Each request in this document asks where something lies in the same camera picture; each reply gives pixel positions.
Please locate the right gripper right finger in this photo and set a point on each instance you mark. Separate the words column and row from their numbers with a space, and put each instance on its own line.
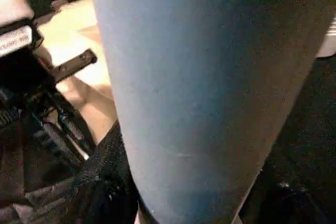
column 288, row 205

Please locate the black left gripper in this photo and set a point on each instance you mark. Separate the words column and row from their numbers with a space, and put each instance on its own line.
column 31, row 77

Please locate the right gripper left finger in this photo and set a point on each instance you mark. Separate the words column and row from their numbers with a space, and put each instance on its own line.
column 110, row 187

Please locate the white plastic table top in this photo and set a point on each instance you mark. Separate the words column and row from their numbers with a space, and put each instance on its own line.
column 73, row 37

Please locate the white plastic table leg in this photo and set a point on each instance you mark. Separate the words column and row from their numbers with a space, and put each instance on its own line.
column 197, row 77

